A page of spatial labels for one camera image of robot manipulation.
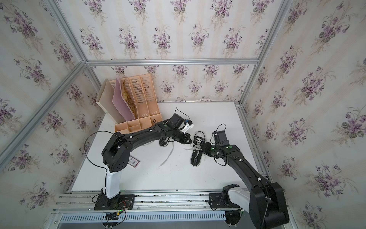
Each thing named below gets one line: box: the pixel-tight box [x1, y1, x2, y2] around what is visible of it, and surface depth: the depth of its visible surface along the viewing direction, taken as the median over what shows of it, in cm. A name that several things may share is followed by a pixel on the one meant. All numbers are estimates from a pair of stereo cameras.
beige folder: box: [95, 78, 126, 125], surface depth 88 cm
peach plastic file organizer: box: [114, 73, 163, 135], surface depth 104 cm
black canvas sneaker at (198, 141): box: [190, 130, 206, 167], surface depth 90 cm
